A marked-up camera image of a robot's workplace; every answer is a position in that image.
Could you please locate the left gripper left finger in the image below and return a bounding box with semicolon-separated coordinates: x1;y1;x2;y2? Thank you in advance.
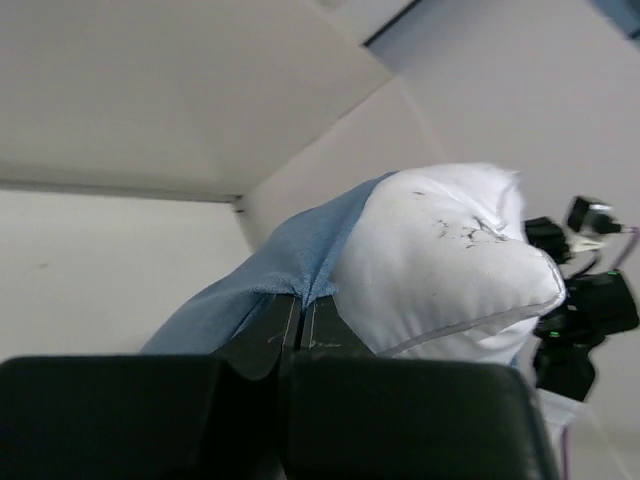
1;296;301;479

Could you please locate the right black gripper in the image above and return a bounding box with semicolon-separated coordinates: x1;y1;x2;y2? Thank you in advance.
525;217;639;400

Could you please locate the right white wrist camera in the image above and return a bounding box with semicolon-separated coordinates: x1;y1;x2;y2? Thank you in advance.
565;195;625;253

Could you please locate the blue pillowcase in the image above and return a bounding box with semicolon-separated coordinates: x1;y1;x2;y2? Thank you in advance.
141;173;392;355

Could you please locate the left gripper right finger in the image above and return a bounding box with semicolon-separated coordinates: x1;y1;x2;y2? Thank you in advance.
279;298;560;479

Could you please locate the white pillow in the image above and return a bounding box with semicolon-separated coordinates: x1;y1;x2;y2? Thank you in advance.
333;163;566;364

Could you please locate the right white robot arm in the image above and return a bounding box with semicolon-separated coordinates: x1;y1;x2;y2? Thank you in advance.
525;214;639;479

